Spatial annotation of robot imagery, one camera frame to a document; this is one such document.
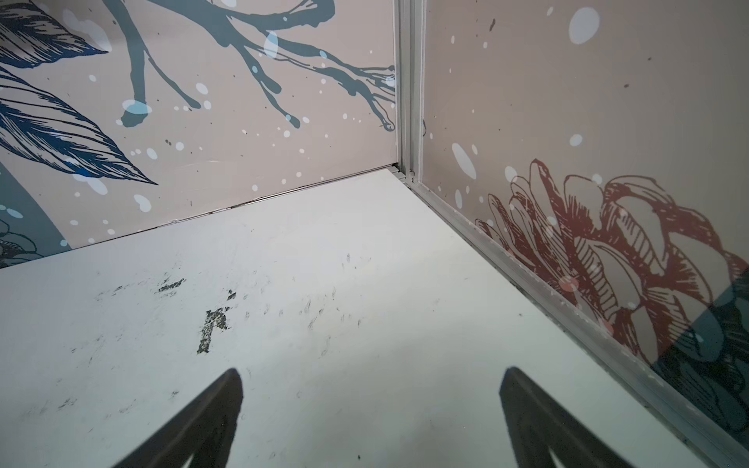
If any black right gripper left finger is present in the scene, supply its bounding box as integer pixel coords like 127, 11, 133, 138
116, 369, 243, 468

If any aluminium corner frame post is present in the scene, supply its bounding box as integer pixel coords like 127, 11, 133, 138
394, 0, 426, 185

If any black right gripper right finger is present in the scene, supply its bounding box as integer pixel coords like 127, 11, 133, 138
499, 367, 632, 468

